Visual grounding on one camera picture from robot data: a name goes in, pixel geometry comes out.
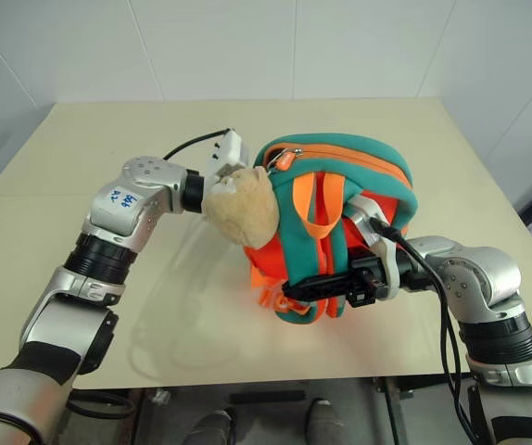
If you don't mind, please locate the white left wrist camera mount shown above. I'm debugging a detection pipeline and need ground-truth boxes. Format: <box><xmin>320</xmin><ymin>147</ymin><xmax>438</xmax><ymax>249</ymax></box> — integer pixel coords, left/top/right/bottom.
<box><xmin>202</xmin><ymin>129</ymin><xmax>251</xmax><ymax>196</ymax></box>

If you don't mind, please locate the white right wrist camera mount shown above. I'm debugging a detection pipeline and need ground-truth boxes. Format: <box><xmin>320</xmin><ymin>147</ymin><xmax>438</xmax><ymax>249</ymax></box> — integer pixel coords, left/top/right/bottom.
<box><xmin>343</xmin><ymin>194</ymin><xmax>402</xmax><ymax>300</ymax></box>

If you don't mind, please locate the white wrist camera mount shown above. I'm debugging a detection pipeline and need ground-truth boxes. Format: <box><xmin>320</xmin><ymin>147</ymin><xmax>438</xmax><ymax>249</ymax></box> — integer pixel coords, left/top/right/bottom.
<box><xmin>202</xmin><ymin>129</ymin><xmax>251</xmax><ymax>196</ymax></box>
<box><xmin>343</xmin><ymin>194</ymin><xmax>402</xmax><ymax>300</ymax></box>

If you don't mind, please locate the metal table frame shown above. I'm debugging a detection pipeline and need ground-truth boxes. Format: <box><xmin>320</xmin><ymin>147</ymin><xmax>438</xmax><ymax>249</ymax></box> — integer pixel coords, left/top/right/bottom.
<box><xmin>371</xmin><ymin>373</ymin><xmax>485</xmax><ymax>445</ymax></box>

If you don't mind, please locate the black flat bar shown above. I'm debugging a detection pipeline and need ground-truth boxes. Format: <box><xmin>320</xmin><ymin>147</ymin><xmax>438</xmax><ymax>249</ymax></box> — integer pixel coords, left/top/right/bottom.
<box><xmin>230</xmin><ymin>389</ymin><xmax>307</xmax><ymax>405</ymax></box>

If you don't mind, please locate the orange and teal backpack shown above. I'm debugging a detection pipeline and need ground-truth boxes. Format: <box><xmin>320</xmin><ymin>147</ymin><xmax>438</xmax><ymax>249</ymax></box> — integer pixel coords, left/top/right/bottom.
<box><xmin>200</xmin><ymin>133</ymin><xmax>419</xmax><ymax>326</ymax></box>

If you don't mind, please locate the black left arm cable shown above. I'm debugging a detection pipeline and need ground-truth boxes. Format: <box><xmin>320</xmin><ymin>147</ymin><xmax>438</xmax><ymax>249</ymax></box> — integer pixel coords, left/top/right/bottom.
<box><xmin>162</xmin><ymin>128</ymin><xmax>233</xmax><ymax>161</ymax></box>

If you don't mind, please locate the dark rounded shape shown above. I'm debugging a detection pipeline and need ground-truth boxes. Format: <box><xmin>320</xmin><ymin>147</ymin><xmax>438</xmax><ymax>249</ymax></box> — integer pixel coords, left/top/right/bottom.
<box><xmin>306</xmin><ymin>398</ymin><xmax>347</xmax><ymax>445</ymax></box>
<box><xmin>184</xmin><ymin>409</ymin><xmax>235</xmax><ymax>445</ymax></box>

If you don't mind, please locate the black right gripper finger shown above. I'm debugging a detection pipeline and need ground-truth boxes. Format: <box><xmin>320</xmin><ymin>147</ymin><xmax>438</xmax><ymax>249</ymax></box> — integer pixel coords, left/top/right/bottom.
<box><xmin>281</xmin><ymin>272</ymin><xmax>354</xmax><ymax>303</ymax></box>

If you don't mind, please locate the black floor cable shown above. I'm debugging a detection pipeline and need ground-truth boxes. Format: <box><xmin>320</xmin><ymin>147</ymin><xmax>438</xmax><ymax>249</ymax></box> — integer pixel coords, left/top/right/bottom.
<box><xmin>67</xmin><ymin>397</ymin><xmax>136</xmax><ymax>421</ymax></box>

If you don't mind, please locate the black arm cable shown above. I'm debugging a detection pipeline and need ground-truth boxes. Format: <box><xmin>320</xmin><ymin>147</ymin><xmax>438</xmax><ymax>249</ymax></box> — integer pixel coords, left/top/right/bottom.
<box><xmin>162</xmin><ymin>128</ymin><xmax>233</xmax><ymax>161</ymax></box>
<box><xmin>368</xmin><ymin>216</ymin><xmax>475</xmax><ymax>445</ymax></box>

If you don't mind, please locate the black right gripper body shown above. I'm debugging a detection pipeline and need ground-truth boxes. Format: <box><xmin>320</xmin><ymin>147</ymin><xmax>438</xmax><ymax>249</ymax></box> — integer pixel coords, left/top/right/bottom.
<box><xmin>346</xmin><ymin>247</ymin><xmax>389</xmax><ymax>309</ymax></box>

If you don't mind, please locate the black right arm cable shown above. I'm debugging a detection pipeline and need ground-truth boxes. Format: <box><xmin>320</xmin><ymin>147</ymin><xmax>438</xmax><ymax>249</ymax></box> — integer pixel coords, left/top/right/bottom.
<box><xmin>368</xmin><ymin>216</ymin><xmax>475</xmax><ymax>445</ymax></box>

